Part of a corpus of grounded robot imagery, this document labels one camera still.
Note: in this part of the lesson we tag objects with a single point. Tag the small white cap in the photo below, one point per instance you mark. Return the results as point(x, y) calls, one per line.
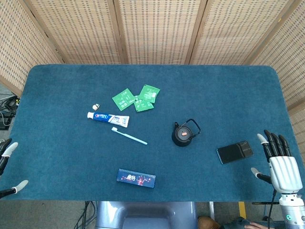
point(96, 106)

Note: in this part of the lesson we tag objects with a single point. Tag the blue white toothpaste tube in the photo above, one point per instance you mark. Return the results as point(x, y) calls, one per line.
point(112, 118)

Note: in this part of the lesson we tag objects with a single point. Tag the black smartphone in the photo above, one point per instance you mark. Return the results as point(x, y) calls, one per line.
point(228, 154)

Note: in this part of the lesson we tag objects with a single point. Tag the woven bamboo screen panel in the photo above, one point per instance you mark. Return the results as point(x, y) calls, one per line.
point(157, 31)
point(19, 47)
point(290, 59)
point(233, 31)
point(78, 31)

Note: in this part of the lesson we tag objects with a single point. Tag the blue table cloth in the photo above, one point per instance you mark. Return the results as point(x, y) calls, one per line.
point(71, 155)

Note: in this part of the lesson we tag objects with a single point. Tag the brown shoe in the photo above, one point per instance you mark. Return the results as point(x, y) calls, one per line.
point(207, 223)

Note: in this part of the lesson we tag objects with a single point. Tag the black teapot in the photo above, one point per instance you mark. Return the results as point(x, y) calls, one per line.
point(177, 142)

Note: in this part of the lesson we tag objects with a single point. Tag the green sachet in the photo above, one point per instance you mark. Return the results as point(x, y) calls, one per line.
point(124, 99)
point(149, 93)
point(142, 105)

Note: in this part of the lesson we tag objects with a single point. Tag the black kettle lid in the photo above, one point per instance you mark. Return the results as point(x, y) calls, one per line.
point(180, 131)

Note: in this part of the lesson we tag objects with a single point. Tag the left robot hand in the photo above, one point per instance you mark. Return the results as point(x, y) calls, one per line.
point(10, 148)

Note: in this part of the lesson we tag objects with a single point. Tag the white table leg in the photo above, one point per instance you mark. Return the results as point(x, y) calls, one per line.
point(211, 208)

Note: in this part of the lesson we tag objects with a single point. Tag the dark blue printed box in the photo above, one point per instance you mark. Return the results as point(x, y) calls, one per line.
point(135, 178)

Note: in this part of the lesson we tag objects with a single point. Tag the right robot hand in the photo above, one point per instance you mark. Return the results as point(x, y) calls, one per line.
point(283, 171)

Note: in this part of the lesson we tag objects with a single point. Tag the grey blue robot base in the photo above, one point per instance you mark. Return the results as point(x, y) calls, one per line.
point(145, 215)

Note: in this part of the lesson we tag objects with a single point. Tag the light blue toothbrush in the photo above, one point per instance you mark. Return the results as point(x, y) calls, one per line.
point(129, 136)

